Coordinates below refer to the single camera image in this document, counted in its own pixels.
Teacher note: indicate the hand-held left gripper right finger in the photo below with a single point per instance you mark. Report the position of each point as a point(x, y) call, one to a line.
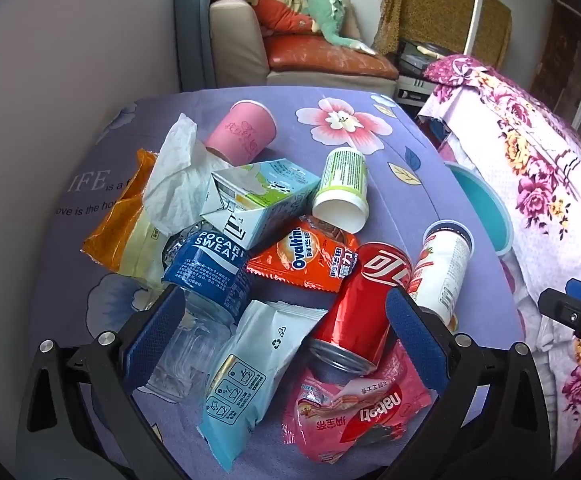
point(415, 340)

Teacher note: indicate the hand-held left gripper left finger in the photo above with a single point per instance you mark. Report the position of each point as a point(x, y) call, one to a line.
point(153, 335)

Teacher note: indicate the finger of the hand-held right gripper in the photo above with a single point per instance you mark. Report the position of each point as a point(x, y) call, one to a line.
point(570, 312)

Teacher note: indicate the red soda can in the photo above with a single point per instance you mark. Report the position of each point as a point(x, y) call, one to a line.
point(360, 305)

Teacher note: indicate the white tube can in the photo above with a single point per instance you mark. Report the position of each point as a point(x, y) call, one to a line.
point(440, 270)

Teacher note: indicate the clear bottle with blue label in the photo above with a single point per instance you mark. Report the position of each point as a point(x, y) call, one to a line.
point(205, 265)

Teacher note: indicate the pink wafer packet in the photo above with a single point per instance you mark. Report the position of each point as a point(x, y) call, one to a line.
point(350, 410)

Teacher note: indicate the teal trash bin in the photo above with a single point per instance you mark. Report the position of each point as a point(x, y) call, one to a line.
point(490, 210)

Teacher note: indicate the orange snack packet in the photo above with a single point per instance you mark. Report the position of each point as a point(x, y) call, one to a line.
point(300, 260)

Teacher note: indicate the green and white yogurt cup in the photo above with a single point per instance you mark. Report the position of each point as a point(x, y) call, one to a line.
point(343, 180)

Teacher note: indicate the blue and white milk carton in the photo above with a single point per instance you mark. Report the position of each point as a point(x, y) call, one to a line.
point(265, 200)

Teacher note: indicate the pink paper cup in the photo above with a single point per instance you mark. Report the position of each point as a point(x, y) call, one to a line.
point(240, 132)

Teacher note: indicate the white and blue packet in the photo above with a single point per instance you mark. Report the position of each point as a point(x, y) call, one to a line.
point(255, 360)

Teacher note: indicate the orange and yellow snack bag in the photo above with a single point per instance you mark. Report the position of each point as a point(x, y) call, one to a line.
point(115, 230)

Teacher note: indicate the purple floral tablecloth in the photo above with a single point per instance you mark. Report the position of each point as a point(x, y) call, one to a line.
point(410, 200)

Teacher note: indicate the floral bed blanket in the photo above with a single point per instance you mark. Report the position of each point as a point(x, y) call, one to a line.
point(545, 160)

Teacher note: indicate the crumpled white tissue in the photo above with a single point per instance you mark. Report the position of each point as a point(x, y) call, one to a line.
point(175, 175)

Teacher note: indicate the dark wooden cabinet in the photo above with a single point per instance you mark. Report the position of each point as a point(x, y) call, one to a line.
point(570, 60)

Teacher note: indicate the stereo equipment stack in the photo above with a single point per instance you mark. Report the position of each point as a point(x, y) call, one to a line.
point(413, 60)

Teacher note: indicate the orange seat cushion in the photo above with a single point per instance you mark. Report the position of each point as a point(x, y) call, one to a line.
point(320, 57)

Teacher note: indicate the beige sofa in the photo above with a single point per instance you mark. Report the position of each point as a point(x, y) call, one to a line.
point(235, 35)

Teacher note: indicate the white pole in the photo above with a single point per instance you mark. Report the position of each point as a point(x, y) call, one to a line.
point(473, 15)

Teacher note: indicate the grey-blue curtain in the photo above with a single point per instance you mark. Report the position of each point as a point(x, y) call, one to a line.
point(195, 20)

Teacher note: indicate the yellow patterned cloth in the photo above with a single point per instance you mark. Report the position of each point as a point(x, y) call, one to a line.
point(430, 5)

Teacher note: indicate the orange and yellow plush pillow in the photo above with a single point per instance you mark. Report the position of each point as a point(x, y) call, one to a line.
point(280, 15)

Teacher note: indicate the green plush crocodile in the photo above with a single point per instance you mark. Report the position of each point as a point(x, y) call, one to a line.
point(328, 5)

